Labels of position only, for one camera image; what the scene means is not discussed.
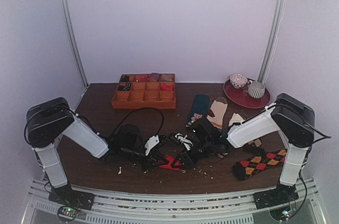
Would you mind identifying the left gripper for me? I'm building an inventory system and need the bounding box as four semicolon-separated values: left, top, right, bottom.
121;146;168;172

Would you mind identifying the wooden divided organizer tray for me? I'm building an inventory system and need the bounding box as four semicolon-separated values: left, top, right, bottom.
112;73;176;110

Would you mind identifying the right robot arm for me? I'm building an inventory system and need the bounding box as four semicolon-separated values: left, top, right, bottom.
172;93;315;204

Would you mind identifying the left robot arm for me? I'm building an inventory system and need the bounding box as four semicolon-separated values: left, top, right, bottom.
24;97;166;205

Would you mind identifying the cream striped sock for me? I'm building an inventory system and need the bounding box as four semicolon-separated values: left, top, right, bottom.
207;97;228;130

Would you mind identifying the green reindeer sock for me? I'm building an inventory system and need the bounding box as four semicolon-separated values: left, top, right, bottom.
185;94;210;128

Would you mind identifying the black red argyle sock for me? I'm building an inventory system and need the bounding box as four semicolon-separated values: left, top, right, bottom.
232;149;287;181

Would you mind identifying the rolled red sock in tray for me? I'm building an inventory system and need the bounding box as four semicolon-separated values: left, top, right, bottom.
160;82;175;92

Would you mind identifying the white brown sock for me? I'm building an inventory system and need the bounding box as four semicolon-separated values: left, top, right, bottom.
217;112;247;159

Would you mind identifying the brown argyle sock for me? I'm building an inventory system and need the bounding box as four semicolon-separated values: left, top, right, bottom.
244;138;262;147

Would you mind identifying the black white sock in tray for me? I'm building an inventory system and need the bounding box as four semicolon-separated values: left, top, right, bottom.
118;82;132;91

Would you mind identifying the red plate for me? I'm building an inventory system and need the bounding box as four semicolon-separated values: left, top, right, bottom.
223;80;271;109

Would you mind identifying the patterned white bowl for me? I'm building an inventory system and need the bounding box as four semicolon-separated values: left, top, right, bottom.
229;73;248;89

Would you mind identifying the striped grey cup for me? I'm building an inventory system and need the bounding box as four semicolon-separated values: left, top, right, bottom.
248;81;265;99

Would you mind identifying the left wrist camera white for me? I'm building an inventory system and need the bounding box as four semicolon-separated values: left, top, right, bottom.
144;135;159;156

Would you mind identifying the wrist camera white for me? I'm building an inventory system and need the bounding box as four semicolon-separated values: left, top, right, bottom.
168;133;194;151
144;135;159;156

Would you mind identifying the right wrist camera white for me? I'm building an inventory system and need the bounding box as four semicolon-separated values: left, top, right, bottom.
168;133;194;151

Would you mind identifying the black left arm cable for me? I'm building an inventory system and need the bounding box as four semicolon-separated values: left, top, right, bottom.
108;107;165;148

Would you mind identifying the aluminium table rail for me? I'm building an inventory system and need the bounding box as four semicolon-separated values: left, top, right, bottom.
19;178;329;223

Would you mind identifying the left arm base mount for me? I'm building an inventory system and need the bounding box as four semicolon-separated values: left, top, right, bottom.
48;190;95;222

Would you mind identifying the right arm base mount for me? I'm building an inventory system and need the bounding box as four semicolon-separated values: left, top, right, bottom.
253;184;299;221

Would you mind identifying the right aluminium post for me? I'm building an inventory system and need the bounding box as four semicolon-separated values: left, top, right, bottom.
257;0;286;84

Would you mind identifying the aluminium post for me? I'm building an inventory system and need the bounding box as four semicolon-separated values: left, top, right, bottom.
257;0;286;84
61;0;89;88

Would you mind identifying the left aluminium post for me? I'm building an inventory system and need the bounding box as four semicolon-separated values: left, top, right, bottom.
61;0;89;88

